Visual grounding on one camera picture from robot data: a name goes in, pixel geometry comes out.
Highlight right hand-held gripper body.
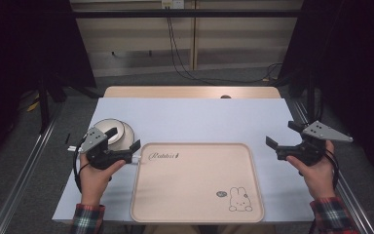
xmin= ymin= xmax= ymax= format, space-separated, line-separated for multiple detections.
xmin=275 ymin=120 xmax=355 ymax=168

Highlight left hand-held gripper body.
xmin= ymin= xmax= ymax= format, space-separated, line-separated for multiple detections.
xmin=78 ymin=126 xmax=134 ymax=171

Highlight beige tray with rabbit print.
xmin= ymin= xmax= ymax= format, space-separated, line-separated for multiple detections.
xmin=130 ymin=141 xmax=265 ymax=224

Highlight person's left hand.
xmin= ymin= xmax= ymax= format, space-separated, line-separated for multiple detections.
xmin=78 ymin=152 xmax=127 ymax=207

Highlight person's right hand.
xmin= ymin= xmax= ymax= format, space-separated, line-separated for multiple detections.
xmin=285 ymin=139 xmax=336 ymax=200

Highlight pale blue table mat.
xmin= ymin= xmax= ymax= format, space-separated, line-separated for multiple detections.
xmin=52 ymin=97 xmax=317 ymax=225

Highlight black metal stand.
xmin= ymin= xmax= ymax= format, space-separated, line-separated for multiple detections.
xmin=38 ymin=72 xmax=67 ymax=133

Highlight wooden table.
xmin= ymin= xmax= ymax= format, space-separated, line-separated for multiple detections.
xmin=102 ymin=85 xmax=282 ymax=99

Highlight yellow floor tape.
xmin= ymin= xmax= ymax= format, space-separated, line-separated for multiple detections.
xmin=25 ymin=93 xmax=42 ymax=113

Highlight dark curtain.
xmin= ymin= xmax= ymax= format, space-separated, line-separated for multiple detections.
xmin=279 ymin=0 xmax=374 ymax=178
xmin=0 ymin=0 xmax=97 ymax=172

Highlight black horizontal crossbar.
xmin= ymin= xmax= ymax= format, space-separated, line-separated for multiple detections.
xmin=72 ymin=9 xmax=304 ymax=20

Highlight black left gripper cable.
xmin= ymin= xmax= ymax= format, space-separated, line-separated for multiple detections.
xmin=72 ymin=136 xmax=91 ymax=193

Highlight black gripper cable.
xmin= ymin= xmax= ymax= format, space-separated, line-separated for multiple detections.
xmin=72 ymin=136 xmax=91 ymax=193
xmin=323 ymin=149 xmax=341 ymax=190

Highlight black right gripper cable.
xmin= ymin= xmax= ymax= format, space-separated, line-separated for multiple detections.
xmin=323 ymin=149 xmax=341 ymax=190

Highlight aluminium floor rail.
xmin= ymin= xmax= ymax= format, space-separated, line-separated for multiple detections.
xmin=0 ymin=102 xmax=66 ymax=234
xmin=288 ymin=97 xmax=374 ymax=234

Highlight black wall cable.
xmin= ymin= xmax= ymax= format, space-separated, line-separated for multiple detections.
xmin=166 ymin=7 xmax=284 ymax=86

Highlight wooden vertical post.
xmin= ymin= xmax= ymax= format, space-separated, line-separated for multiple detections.
xmin=189 ymin=0 xmax=199 ymax=71

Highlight white wall socket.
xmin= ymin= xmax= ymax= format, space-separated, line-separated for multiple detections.
xmin=161 ymin=0 xmax=185 ymax=10

